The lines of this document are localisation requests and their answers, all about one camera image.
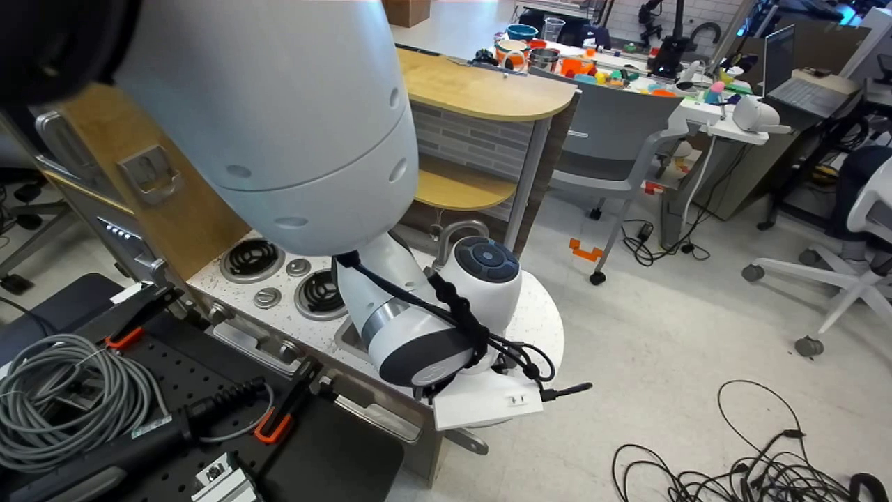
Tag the front right stove burner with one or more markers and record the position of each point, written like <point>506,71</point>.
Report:
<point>320,296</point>

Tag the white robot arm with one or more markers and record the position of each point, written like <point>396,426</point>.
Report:
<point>296,115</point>

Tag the orange handled clamp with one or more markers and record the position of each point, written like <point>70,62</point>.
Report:
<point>282,413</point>
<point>130,328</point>

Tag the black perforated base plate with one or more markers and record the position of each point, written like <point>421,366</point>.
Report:
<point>216,400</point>

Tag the cluttered white table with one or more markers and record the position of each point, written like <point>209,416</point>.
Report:
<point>708,105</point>

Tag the grey office chair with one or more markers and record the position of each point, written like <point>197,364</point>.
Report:
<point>612,145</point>

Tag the front left stove burner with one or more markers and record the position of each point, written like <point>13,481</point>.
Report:
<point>253,261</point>

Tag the orange handled clamp right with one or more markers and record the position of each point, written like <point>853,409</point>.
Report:
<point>282,413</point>

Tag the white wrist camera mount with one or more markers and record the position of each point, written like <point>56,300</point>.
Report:
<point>484,396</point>

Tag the silver toy faucet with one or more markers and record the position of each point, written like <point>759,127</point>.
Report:
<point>449,233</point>

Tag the toy kitchen playset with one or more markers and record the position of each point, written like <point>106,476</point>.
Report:
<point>474,129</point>

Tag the stove burner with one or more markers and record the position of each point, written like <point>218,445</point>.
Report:
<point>320,296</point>
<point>253,261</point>

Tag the white office chair base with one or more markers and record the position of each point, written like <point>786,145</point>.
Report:
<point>852,283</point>

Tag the orange handled clamp left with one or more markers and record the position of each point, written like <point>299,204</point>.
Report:
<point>130,328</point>

